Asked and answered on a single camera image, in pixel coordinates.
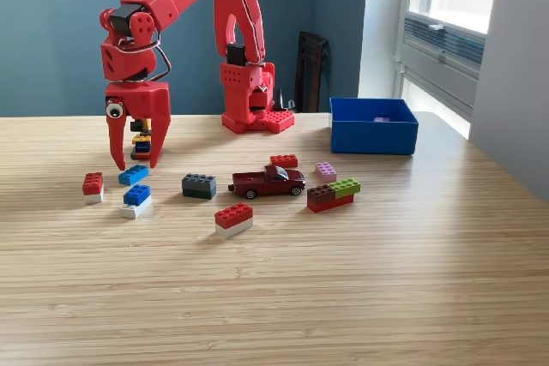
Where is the single blue brick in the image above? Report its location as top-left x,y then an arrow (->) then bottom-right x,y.
118,165 -> 150,187

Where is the blue plastic bin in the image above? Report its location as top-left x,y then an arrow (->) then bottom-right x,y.
329,97 -> 419,156

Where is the yellow toy digger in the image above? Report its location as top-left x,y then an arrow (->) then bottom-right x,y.
128,118 -> 153,161

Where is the small red white brick stack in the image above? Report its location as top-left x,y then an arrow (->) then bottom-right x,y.
81,171 -> 106,205

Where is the blue white brick stack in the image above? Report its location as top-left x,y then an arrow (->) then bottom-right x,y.
119,183 -> 153,219

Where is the grey brick stack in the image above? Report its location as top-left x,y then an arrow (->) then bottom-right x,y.
181,173 -> 217,201

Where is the long red white brick stack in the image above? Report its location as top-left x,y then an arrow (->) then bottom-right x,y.
214,201 -> 254,240

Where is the dark red toy pickup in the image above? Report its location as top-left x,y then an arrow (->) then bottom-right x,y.
227,164 -> 307,201

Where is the black table clamp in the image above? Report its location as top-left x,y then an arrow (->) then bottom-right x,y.
273,87 -> 297,113

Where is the flat red brick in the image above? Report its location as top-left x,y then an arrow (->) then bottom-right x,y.
269,153 -> 299,169

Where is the dark folded chair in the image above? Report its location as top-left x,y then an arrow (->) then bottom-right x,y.
293,30 -> 332,113

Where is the brown green red brick stack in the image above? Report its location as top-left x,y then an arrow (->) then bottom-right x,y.
306,177 -> 362,213

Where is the grey slatted window vent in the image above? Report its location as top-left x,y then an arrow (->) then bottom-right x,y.
402,14 -> 488,69

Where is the arm servo cable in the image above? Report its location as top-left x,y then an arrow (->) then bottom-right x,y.
116,31 -> 173,83

